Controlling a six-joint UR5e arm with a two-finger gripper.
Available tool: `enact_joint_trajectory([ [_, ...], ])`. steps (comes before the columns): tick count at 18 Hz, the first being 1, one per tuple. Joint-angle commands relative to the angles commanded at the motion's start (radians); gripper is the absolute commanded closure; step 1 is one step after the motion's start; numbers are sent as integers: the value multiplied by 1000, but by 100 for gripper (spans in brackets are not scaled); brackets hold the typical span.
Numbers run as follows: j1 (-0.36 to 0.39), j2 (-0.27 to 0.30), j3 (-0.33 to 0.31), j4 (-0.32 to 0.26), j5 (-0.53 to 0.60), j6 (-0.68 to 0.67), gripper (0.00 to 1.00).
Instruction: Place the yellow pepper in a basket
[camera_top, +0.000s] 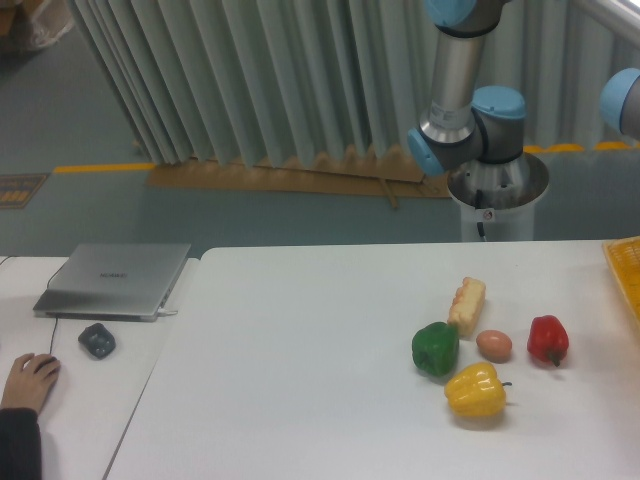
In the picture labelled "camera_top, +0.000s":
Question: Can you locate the cardboard box top left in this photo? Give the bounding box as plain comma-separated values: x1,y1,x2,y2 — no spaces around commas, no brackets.
1,0,74,54

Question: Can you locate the brown egg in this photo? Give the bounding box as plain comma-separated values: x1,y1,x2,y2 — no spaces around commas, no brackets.
476,330,512,363

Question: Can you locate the pale green pleated curtain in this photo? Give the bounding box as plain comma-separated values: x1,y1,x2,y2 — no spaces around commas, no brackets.
68,1,639,166

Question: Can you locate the toy bread slice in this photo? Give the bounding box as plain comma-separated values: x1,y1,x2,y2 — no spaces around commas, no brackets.
447,277,486,337

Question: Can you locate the person's hand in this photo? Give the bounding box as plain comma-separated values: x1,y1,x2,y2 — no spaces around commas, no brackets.
1,353,61,415

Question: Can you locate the yellow woven basket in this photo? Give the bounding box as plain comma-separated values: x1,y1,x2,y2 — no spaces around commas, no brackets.
602,236,640,323

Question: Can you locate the black computer mouse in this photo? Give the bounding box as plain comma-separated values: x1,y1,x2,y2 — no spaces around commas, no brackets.
35,356,57,373

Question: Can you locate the yellow bell pepper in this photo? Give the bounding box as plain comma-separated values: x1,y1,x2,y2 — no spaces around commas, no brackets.
444,362,511,418

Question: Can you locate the white usb plug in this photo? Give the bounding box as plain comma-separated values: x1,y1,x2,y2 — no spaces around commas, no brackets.
157,308,178,317

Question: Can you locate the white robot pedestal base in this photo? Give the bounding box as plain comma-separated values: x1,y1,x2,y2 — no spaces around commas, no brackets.
447,153,550,242

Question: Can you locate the red bell pepper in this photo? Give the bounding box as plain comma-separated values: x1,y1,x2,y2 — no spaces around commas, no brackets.
527,315,569,367

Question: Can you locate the green bell pepper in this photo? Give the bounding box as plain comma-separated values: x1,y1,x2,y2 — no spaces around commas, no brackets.
411,322,459,377

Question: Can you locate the floor warning sticker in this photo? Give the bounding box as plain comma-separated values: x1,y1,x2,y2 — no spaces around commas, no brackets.
0,173,49,210

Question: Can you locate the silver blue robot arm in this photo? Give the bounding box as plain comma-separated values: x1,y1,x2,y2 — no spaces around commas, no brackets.
407,1,639,176

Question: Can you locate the dark grey small gadget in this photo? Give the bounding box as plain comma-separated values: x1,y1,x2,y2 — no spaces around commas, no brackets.
78,323,116,360

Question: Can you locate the dark sleeved forearm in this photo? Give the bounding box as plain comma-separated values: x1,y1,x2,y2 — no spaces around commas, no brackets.
1,408,42,479

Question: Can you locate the silver laptop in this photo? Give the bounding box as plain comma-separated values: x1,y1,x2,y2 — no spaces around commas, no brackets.
33,243,190,321

